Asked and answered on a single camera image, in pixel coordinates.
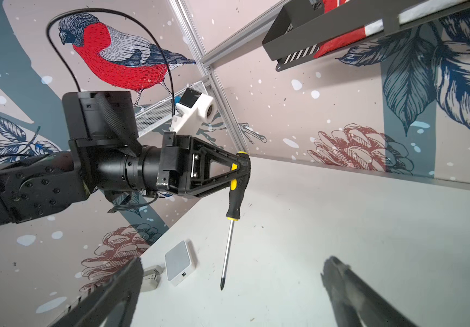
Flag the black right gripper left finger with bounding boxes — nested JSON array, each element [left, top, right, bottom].
[[51, 258, 143, 326]]

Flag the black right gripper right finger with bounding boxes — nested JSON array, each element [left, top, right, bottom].
[[321, 256, 416, 327]]

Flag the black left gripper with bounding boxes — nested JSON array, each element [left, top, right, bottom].
[[157, 132, 251, 198]]

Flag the black yellow handled screwdriver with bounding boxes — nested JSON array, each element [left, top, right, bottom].
[[220, 151, 251, 291]]

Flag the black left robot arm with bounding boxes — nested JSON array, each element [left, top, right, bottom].
[[0, 91, 251, 226]]

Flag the white square adapter box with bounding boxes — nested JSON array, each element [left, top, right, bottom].
[[165, 241, 196, 286]]

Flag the red cassava chips bag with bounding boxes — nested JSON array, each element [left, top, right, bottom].
[[312, 0, 384, 59]]

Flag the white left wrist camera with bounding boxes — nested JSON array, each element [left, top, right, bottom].
[[169, 88, 217, 136]]

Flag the white wire mesh shelf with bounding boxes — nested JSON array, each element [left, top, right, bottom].
[[135, 81, 208, 137]]

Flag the aluminium horizontal frame bar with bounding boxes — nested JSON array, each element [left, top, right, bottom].
[[200, 1, 289, 69]]

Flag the aluminium corner frame post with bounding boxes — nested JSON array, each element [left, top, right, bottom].
[[168, 0, 249, 152]]

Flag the black wall basket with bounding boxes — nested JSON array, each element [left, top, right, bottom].
[[262, 1, 470, 72]]

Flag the black camera cable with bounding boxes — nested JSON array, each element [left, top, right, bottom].
[[45, 7, 177, 117]]

